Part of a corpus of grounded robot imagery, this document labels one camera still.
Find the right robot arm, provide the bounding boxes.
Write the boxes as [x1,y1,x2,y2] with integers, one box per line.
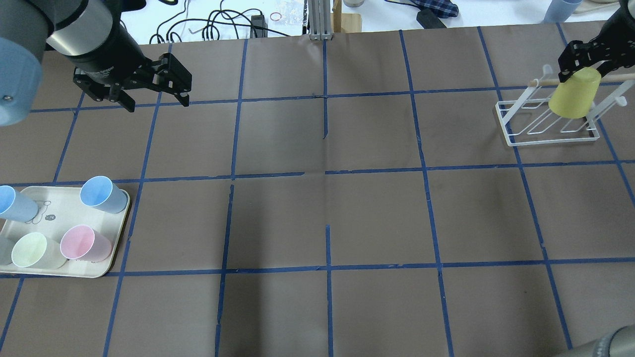
[558,0,635,83]

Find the light blue cup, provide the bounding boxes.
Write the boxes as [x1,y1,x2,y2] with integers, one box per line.
[0,185,39,222]

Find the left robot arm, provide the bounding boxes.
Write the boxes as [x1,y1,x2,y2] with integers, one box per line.
[0,0,192,126]

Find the blue cup in background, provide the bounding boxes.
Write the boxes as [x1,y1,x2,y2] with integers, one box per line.
[541,0,582,23]

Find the aluminium frame post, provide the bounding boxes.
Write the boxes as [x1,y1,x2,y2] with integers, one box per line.
[306,0,333,41]

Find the pale green cup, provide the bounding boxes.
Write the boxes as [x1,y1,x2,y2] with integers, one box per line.
[11,232,66,269]

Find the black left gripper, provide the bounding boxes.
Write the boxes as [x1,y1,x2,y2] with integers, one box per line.
[73,54,192,113]

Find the plaid cloth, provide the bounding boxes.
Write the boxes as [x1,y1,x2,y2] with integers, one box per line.
[384,0,459,19]

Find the black cables bundle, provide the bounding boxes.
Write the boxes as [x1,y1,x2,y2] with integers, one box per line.
[149,0,293,45]

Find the white plastic tray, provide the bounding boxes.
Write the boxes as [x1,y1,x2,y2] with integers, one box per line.
[0,186,130,278]

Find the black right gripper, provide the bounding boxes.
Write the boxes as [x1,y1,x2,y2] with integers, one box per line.
[558,36,635,83]

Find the yellow plastic cup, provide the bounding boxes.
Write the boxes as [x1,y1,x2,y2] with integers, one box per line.
[548,67,602,119]

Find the pink plastic cup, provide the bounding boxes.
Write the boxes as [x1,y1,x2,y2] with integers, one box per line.
[60,225,113,262]

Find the blue cup on tray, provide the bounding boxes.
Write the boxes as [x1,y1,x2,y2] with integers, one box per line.
[80,176,128,214]

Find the white wire cup rack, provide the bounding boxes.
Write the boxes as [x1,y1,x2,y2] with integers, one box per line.
[494,65,634,147]

